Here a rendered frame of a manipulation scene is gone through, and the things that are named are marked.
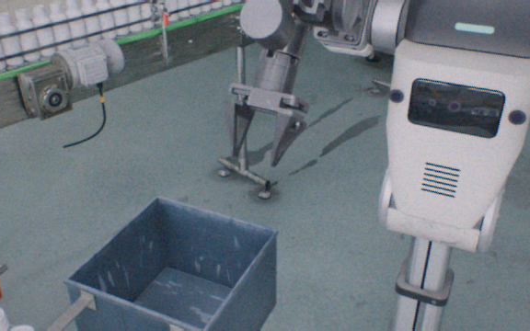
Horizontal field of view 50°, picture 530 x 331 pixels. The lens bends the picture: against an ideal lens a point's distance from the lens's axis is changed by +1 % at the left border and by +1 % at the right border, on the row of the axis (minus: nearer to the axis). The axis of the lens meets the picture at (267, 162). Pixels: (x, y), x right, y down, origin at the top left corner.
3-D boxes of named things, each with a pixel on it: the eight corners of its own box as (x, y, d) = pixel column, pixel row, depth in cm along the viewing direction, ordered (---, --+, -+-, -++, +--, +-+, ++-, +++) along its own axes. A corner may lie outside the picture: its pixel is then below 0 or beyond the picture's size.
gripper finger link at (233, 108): (254, 162, 76) (271, 95, 76) (209, 150, 79) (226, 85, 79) (272, 166, 82) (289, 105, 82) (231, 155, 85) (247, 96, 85)
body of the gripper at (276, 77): (292, 108, 75) (305, 55, 75) (226, 95, 79) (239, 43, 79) (307, 117, 81) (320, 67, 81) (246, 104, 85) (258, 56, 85)
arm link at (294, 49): (316, 25, 82) (279, 19, 84) (301, 8, 75) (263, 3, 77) (303, 71, 82) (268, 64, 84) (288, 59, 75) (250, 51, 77)
